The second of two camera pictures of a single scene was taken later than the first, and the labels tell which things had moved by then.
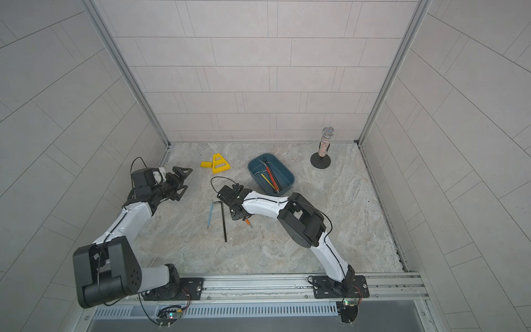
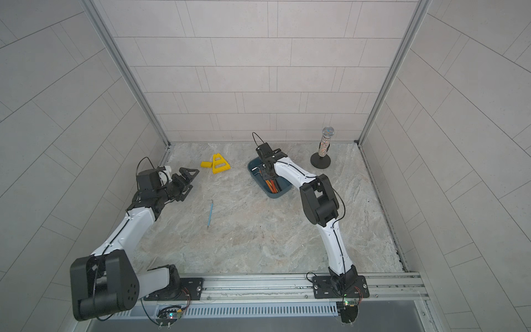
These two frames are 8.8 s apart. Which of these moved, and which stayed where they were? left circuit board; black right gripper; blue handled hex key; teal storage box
Moved: black right gripper
Stayed: left circuit board; teal storage box; blue handled hex key
